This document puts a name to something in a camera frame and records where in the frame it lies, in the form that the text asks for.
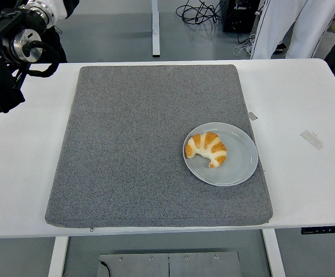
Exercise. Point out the large grey tape piece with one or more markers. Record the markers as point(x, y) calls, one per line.
point(311, 139)

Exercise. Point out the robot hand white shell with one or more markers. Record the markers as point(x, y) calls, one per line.
point(59, 7)

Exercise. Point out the grey round plate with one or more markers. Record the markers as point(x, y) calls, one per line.
point(239, 161)

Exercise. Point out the black computer box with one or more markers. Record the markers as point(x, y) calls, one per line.
point(238, 14)

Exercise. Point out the grey fabric mat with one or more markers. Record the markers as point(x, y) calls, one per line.
point(133, 138)

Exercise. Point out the white background table leg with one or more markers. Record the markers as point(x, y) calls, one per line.
point(155, 29)

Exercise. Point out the person in white clothes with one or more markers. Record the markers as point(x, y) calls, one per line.
point(274, 26)

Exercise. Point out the croissant bread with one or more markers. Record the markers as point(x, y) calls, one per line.
point(206, 147)

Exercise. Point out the black table control panel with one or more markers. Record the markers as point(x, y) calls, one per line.
point(326, 230)

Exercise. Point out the grey metal plate with screws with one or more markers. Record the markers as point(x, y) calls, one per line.
point(144, 267)

